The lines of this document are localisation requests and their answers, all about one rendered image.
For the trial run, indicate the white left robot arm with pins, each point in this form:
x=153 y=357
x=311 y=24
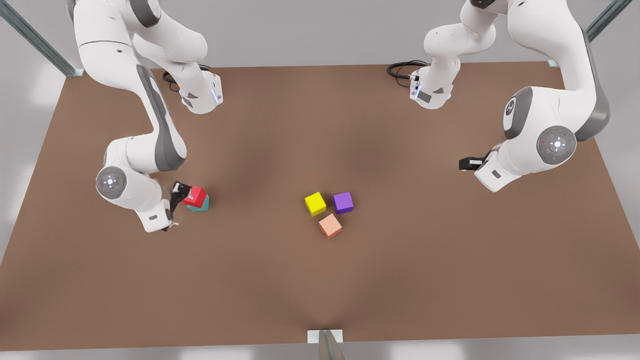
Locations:
x=550 y=140

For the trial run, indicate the teal wooden cube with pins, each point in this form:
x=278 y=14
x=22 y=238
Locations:
x=201 y=206

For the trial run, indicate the silver frame post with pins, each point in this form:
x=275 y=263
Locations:
x=327 y=345
x=597 y=22
x=35 y=40

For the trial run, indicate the orange wooden cube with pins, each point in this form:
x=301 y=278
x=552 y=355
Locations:
x=330 y=226

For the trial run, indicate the red wooden cube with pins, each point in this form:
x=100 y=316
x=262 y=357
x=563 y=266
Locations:
x=196 y=197

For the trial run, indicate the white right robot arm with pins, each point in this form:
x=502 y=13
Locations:
x=132 y=155

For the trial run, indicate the purple wooden cube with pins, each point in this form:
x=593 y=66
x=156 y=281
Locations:
x=343 y=202

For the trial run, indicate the yellow wooden cube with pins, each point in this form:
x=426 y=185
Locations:
x=315 y=203

